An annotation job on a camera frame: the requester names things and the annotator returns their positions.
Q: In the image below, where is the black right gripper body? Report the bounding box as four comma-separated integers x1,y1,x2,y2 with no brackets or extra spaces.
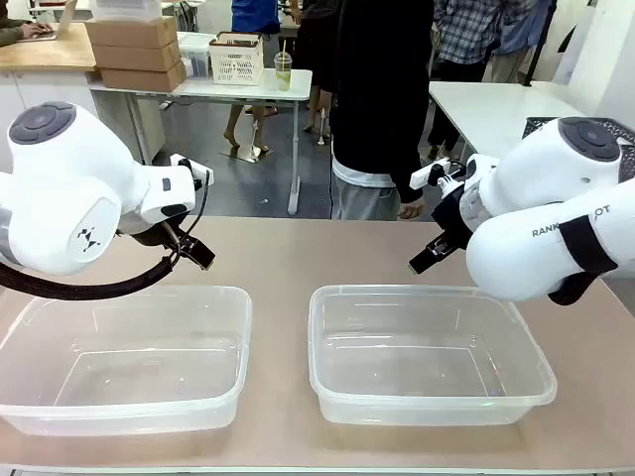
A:
430,183,475,245

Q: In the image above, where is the person in black sweater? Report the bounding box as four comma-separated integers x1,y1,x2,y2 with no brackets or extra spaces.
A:
329,0,438,222

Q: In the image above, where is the person in plaid shirt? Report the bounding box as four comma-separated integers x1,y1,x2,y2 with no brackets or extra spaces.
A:
432,0,503,160

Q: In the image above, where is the white laptop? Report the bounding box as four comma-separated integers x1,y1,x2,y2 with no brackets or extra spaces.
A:
27,0,78,44

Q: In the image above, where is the plastic cup with straw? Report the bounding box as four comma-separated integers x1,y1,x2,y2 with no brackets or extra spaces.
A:
273,40,295,92

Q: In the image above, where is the brown cardboard box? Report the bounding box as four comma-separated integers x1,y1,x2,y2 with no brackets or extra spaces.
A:
84,16,179,51
100,59,189,93
92,40,183,71

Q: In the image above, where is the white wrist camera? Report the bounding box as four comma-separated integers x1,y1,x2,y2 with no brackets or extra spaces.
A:
171,154,215,187
409,157,465,190

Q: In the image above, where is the black strap on arm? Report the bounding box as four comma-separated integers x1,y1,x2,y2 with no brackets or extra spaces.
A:
548,215,619,306

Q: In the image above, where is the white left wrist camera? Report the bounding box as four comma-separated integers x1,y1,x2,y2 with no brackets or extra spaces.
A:
171,154,215,187

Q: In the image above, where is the white table with grey legs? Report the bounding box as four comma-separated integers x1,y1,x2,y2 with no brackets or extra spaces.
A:
88,67,314,217

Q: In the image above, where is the white plastic basket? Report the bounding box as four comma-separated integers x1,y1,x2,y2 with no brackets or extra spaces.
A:
208,32,265,86

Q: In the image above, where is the person in blue shirt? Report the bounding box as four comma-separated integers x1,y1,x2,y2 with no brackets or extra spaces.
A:
223,0,282,150

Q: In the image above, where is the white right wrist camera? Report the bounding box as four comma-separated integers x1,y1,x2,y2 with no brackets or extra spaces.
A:
409,157,465,190

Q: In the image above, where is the wooden desk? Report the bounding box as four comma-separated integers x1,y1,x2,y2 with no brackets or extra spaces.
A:
0,22,98,74

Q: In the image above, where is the clear plastic bin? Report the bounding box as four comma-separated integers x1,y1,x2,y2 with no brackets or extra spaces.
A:
0,285,253,437
308,284,558,426

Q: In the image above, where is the clear storage box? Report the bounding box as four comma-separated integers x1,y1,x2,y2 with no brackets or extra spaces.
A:
177,32,219,79

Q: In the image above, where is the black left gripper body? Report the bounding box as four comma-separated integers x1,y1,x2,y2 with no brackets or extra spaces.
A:
128,220,188,250

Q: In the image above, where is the hand of seated person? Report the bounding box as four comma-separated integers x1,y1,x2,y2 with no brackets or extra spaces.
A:
19,22,55,41

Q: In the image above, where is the black sleeved cable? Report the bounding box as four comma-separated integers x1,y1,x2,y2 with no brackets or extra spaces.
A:
0,247,181,301

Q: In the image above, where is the thin black cable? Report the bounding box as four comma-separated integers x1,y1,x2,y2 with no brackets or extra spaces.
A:
171,168,212,249

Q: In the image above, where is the person in light blue top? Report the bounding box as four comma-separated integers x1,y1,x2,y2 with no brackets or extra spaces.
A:
495,0,547,84

